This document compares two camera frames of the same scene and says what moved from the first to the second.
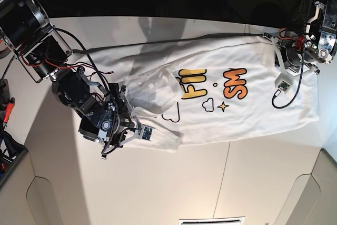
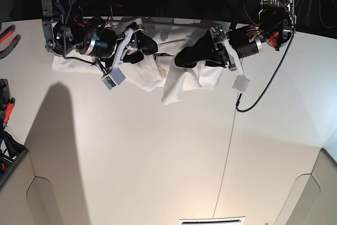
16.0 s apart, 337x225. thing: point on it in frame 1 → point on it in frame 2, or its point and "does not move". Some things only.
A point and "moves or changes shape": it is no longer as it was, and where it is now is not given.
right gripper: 295,55 → 234,43
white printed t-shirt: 182,91 moves or changes shape
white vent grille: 224,221 does not move
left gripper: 127,124 → 104,43
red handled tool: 9,110 does not move
